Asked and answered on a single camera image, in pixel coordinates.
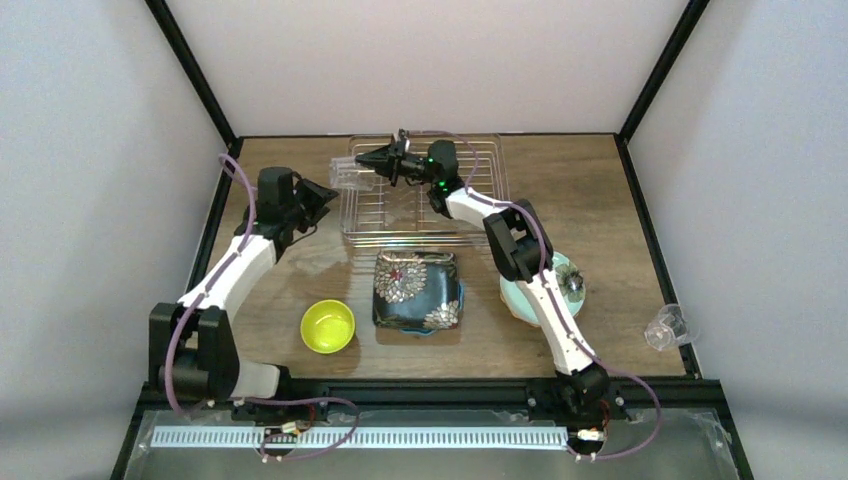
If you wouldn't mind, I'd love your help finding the clear plastic glass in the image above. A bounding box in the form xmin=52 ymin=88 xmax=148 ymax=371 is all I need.
xmin=329 ymin=157 xmax=379 ymax=192
xmin=644 ymin=304 xmax=699 ymax=351

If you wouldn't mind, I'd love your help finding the metal wire dish rack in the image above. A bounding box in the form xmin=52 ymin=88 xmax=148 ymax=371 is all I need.
xmin=337 ymin=133 xmax=510 ymax=249

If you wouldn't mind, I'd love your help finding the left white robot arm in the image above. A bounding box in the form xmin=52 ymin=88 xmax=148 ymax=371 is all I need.
xmin=149 ymin=167 xmax=339 ymax=407

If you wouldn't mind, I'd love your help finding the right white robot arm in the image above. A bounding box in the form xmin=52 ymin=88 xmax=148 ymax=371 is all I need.
xmin=354 ymin=129 xmax=610 ymax=405

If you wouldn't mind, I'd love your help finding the yellow-green small bowl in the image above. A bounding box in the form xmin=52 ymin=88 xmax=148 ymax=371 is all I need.
xmin=300 ymin=299 xmax=356 ymax=355

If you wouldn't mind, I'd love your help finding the black floral square plate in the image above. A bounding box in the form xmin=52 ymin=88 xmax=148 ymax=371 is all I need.
xmin=372 ymin=249 xmax=461 ymax=330

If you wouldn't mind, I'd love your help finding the blue plate under square plate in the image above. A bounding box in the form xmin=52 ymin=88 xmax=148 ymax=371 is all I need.
xmin=399 ymin=283 xmax=465 ymax=337

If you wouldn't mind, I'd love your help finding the light blue floral plate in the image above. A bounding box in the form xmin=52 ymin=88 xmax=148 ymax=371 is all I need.
xmin=499 ymin=251 xmax=586 ymax=317

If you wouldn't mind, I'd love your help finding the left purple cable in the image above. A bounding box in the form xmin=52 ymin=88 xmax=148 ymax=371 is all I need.
xmin=164 ymin=153 xmax=362 ymax=463

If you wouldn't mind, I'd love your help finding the white slotted cable duct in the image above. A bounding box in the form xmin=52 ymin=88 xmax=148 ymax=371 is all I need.
xmin=146 ymin=426 xmax=569 ymax=450

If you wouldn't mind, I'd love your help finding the left black frame post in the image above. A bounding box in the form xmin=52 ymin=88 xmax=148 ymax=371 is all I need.
xmin=145 ymin=0 xmax=238 ymax=146

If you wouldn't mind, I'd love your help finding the black frame post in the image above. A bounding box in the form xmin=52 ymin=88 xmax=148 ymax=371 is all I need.
xmin=145 ymin=0 xmax=238 ymax=146
xmin=617 ymin=0 xmax=710 ymax=144

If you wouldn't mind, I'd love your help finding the right black frame post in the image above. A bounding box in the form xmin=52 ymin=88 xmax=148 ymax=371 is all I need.
xmin=617 ymin=0 xmax=710 ymax=144

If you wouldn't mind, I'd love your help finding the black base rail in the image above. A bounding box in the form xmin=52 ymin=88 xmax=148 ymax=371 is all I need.
xmin=137 ymin=377 xmax=730 ymax=425

